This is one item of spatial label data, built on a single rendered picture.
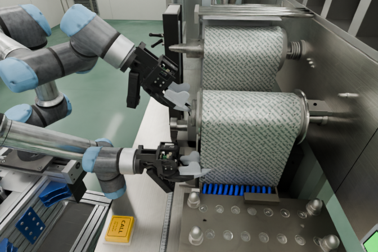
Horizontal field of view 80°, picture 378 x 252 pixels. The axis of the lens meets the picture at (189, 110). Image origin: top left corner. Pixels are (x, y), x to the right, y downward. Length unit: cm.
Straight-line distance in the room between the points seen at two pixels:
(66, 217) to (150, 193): 99
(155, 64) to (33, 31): 54
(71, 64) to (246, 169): 54
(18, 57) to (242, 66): 58
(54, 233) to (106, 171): 110
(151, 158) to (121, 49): 29
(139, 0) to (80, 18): 575
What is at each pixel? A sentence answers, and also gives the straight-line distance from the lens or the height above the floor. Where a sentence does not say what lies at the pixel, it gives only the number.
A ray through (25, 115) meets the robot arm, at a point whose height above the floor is 104.
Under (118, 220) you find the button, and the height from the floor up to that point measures 92.
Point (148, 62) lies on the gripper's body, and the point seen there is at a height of 139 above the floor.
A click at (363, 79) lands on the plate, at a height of 140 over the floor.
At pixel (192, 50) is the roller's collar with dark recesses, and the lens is 76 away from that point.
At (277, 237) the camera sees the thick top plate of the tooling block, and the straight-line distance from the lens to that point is 68.
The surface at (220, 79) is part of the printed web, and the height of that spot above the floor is 126.
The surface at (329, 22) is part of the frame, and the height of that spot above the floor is 145.
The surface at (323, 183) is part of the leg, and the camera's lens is 105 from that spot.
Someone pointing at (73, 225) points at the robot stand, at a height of 21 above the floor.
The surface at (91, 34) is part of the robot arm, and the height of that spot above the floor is 146.
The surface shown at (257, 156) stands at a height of 116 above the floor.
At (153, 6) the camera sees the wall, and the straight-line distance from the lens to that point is 624.
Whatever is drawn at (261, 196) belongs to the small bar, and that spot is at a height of 105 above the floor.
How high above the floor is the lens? 162
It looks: 36 degrees down
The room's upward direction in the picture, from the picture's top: straight up
